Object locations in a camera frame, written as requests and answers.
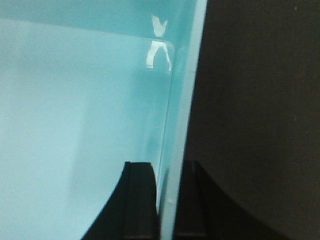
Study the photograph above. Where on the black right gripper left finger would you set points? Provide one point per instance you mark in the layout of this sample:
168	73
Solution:
131	212

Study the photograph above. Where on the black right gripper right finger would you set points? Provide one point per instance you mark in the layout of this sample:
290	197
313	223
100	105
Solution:
204	211

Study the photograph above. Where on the light blue plastic bin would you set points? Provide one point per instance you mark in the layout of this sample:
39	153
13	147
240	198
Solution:
86	86

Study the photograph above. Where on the black conveyor belt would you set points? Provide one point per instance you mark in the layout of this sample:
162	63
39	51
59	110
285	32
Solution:
255	119

